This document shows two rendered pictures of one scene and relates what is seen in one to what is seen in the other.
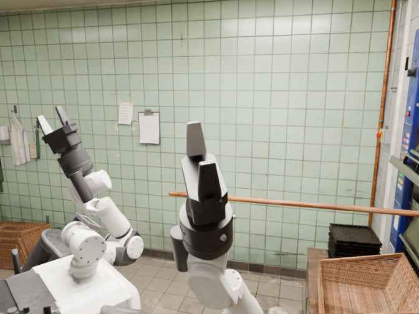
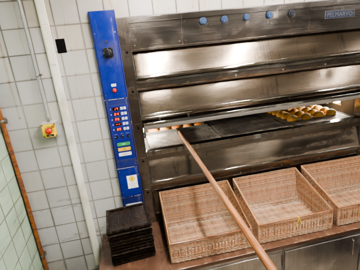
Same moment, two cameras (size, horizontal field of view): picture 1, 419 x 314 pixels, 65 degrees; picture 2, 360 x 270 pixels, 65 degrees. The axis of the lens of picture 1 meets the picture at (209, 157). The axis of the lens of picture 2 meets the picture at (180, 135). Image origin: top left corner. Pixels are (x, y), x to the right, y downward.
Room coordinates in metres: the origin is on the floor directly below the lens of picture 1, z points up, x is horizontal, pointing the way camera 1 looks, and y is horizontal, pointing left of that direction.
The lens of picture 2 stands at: (2.40, 0.68, 1.92)
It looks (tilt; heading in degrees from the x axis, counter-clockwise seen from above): 18 degrees down; 245
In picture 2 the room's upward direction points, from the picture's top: 6 degrees counter-clockwise
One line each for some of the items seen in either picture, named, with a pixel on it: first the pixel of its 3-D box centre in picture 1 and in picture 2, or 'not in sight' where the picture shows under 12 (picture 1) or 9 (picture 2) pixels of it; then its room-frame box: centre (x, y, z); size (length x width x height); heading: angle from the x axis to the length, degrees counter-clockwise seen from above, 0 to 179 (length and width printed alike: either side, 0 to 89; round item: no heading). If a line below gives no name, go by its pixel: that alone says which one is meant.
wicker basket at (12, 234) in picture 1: (13, 232); not in sight; (3.17, 2.05, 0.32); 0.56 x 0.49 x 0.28; 83
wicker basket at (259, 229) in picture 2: not in sight; (278, 201); (1.01, -0.70, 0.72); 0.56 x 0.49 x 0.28; 164
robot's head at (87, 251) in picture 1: (83, 246); not in sight; (0.68, 0.29, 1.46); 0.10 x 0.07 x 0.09; 41
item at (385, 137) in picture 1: (385, 136); (50, 129); (2.41, -1.31, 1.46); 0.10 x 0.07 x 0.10; 165
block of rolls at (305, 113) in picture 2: not in sight; (294, 109); (0.28, -1.24, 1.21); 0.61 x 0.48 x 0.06; 75
